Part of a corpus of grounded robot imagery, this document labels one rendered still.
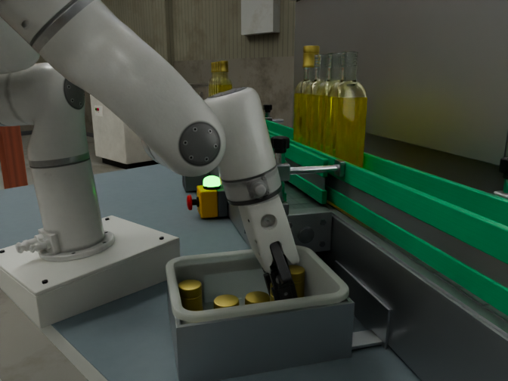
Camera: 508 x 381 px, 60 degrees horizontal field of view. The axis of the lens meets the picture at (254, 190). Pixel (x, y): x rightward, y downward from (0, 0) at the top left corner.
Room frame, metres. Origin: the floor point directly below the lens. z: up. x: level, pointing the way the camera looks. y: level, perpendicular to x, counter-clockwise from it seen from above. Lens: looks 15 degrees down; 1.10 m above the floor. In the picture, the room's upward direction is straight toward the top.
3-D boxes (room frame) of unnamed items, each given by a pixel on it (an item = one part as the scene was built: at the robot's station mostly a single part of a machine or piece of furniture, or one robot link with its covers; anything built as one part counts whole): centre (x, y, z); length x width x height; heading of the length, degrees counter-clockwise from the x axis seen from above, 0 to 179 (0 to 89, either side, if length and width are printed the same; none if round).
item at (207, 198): (1.08, 0.11, 0.79); 0.07 x 0.07 x 0.07; 15
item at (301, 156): (1.57, 0.10, 0.92); 1.75 x 0.01 x 0.08; 15
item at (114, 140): (5.57, 1.58, 0.62); 2.57 x 0.64 x 1.24; 45
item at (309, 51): (0.96, -0.12, 1.14); 0.04 x 0.04 x 0.04
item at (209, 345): (0.55, -0.02, 0.79); 0.27 x 0.17 x 0.08; 105
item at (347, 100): (0.79, -0.17, 0.99); 0.06 x 0.06 x 0.21; 14
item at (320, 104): (0.85, -0.15, 0.99); 0.06 x 0.06 x 0.21; 16
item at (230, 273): (0.54, 0.00, 0.80); 0.22 x 0.17 x 0.09; 105
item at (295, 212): (0.69, -0.08, 0.85); 0.09 x 0.04 x 0.07; 105
